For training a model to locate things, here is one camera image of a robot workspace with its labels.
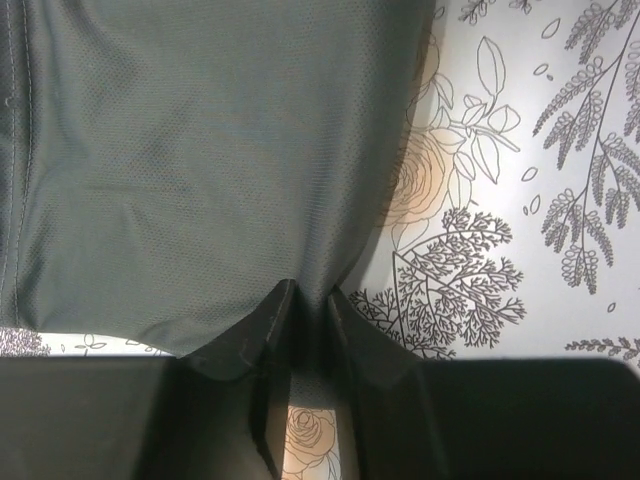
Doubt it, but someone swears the floral table mat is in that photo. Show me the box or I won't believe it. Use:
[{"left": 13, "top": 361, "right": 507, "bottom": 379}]
[{"left": 1, "top": 1, "right": 639, "bottom": 479}]

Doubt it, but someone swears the dark grey t shirt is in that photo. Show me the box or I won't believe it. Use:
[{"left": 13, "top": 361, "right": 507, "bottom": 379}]
[{"left": 1, "top": 1, "right": 434, "bottom": 408}]

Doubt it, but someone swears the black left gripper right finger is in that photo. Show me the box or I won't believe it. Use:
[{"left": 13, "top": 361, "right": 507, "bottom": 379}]
[{"left": 327, "top": 290, "right": 639, "bottom": 479}]

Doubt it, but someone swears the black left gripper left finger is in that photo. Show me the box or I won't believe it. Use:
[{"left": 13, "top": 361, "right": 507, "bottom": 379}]
[{"left": 1, "top": 280, "right": 296, "bottom": 479}]

